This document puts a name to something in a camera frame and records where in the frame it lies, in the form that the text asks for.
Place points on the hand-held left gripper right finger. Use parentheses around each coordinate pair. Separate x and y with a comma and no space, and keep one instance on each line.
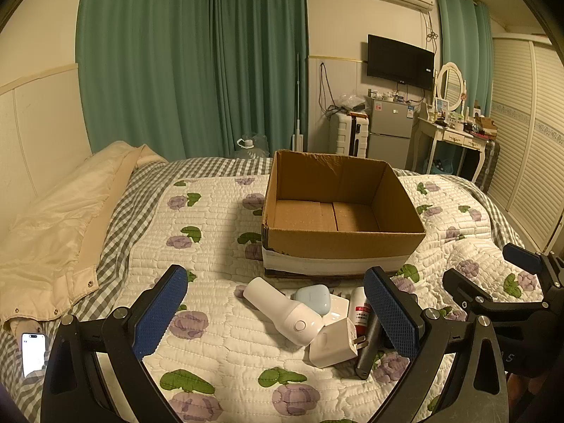
(392,313)

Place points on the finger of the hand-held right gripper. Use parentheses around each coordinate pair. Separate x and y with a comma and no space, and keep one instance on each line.
(522,257)
(467,291)

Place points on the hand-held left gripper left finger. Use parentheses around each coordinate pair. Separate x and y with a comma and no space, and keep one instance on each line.
(158,313)

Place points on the white bottle with red label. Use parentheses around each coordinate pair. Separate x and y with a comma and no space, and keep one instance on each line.
(359,313)

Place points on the black remote control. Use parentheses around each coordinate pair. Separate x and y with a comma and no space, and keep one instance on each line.
(365,357)

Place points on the white power adapter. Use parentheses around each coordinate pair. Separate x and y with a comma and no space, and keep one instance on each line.
(330,343)

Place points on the light blue earbuds case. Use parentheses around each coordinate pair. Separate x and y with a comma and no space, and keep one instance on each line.
(313,297)

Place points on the white cylindrical handheld device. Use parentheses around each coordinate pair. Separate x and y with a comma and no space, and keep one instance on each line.
(282,306)

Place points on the brown cardboard box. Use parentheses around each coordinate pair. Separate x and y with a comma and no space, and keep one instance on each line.
(335,202)

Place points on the white floral quilt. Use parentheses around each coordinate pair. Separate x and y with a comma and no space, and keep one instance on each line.
(211,229)

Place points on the dark suitcase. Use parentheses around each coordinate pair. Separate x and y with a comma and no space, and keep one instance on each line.
(489,163)

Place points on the blue plastic basket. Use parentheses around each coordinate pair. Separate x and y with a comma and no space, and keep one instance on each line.
(443,165)

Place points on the white louvred wardrobe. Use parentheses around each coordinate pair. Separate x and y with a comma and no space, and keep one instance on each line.
(528,132)

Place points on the cream padded jacket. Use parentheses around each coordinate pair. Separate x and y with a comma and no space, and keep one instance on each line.
(57,238)

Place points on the smartphone with lit screen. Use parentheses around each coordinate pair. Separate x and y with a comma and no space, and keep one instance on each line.
(34,354)

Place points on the white dressing table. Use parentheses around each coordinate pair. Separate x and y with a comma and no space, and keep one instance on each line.
(454,136)

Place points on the cluster of cosmetic items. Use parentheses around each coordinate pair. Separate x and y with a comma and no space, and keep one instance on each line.
(467,119)

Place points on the silver small fridge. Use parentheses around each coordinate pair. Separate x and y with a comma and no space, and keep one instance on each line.
(390,134)

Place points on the white suitcase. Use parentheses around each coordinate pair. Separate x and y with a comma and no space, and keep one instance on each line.
(346,134)

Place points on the clear plastic water jug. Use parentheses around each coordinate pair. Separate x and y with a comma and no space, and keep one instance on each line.
(251,147)

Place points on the white oval vanity mirror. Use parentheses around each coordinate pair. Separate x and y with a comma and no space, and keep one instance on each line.
(451,81)

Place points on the white flat mop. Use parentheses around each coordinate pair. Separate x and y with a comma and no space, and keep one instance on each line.
(298,136)

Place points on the cluster of small bottles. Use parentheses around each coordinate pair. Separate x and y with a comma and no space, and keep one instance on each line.
(392,96)

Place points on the clear plastic bag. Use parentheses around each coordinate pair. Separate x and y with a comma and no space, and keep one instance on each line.
(350,102)

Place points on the light teal curtain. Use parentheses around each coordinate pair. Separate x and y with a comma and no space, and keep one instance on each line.
(458,35)

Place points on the wide green curtain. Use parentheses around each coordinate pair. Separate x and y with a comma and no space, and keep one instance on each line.
(145,61)

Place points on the narrow green curtain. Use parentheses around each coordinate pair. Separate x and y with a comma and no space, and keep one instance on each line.
(260,61)

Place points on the black wall television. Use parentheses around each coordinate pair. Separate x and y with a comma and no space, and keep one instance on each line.
(398,61)

